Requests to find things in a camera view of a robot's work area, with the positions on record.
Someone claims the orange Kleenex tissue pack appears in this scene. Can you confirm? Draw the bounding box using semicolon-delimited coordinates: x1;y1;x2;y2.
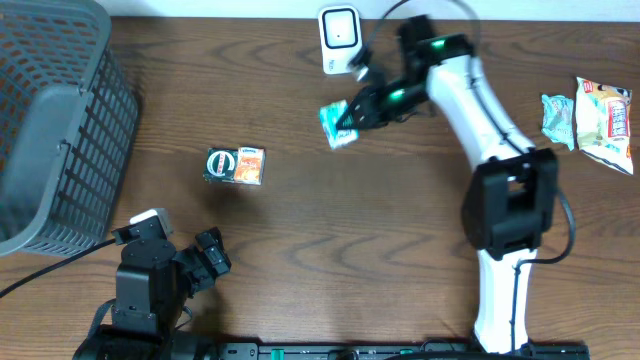
234;147;265;185

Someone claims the teal Kleenex tissue pack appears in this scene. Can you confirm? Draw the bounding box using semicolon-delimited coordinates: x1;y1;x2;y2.
318;100;359;150

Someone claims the yellow wet wipes pack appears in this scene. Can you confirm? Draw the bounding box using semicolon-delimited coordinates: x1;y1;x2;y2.
575;77;634;175

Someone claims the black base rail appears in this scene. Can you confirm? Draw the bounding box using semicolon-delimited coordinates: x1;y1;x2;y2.
209;341;591;360

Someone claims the white barcode scanner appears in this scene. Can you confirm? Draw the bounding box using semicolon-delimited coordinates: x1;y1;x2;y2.
318;5;363;75

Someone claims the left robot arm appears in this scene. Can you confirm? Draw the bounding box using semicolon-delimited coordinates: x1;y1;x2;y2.
73;225;231;360

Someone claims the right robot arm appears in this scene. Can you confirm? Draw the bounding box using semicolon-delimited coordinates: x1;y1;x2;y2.
336;16;558;355

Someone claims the grey plastic mesh basket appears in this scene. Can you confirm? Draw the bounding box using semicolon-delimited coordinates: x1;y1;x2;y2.
1;0;141;257

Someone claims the green Zam-Buk box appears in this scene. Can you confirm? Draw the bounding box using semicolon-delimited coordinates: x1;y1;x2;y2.
203;148;238;183

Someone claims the light green tissue pack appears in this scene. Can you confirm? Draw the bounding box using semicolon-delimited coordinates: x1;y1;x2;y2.
541;94;575;151

